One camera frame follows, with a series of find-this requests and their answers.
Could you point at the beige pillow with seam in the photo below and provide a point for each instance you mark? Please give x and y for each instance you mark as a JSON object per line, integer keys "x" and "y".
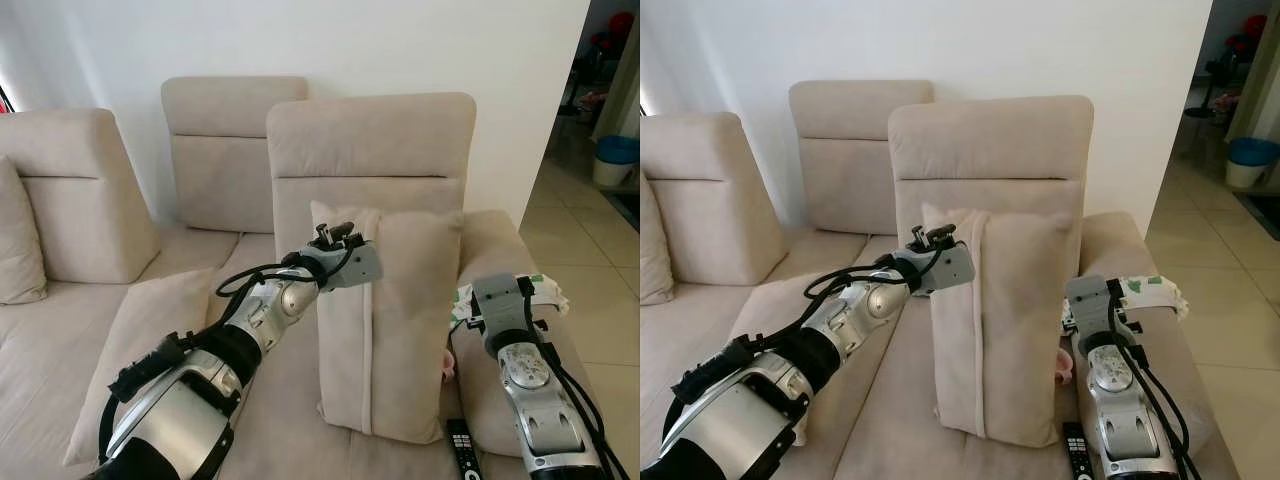
{"x": 1010, "y": 335}
{"x": 400, "y": 330}

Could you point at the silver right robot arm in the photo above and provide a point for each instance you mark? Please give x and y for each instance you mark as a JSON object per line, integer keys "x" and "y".
{"x": 540, "y": 400}
{"x": 1120, "y": 405}

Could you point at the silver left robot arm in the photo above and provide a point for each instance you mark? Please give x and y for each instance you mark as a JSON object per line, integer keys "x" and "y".
{"x": 190, "y": 400}
{"x": 745, "y": 410}

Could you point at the wide beige sofa backrest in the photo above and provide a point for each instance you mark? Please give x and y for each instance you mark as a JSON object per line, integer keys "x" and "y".
{"x": 370, "y": 145}
{"x": 990, "y": 148}

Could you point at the narrow beige sofa backrest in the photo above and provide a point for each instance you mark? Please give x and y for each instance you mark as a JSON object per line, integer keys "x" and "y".
{"x": 850, "y": 165}
{"x": 710, "y": 215}
{"x": 225, "y": 160}
{"x": 80, "y": 210}

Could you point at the beige fabric sofa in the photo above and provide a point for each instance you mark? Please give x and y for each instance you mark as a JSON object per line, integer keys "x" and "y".
{"x": 890, "y": 400}
{"x": 270, "y": 400}

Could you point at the small pale beige pillow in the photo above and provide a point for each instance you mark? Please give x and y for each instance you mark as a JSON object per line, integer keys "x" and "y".
{"x": 655, "y": 250}
{"x": 20, "y": 240}

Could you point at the dark floor mat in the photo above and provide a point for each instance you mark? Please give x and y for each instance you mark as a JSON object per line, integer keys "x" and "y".
{"x": 625, "y": 208}
{"x": 1262, "y": 215}

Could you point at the pink cup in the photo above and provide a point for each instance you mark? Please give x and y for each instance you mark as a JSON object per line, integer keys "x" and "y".
{"x": 1063, "y": 366}
{"x": 448, "y": 362}

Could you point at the white green patterned cloth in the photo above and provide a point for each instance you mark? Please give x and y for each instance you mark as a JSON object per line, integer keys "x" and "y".
{"x": 545, "y": 295}
{"x": 1150, "y": 293}

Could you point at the black remote control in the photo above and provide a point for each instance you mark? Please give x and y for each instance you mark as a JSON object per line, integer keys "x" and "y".
{"x": 462, "y": 450}
{"x": 1078, "y": 452}

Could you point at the blue and white bin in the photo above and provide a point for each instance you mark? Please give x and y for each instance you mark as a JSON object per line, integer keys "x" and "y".
{"x": 617, "y": 160}
{"x": 1252, "y": 162}

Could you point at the red flowers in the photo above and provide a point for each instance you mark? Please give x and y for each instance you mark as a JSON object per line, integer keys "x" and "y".
{"x": 620, "y": 28}
{"x": 1255, "y": 32}

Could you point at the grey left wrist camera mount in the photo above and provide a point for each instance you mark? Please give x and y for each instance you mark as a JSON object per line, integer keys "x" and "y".
{"x": 355, "y": 266}
{"x": 948, "y": 268}

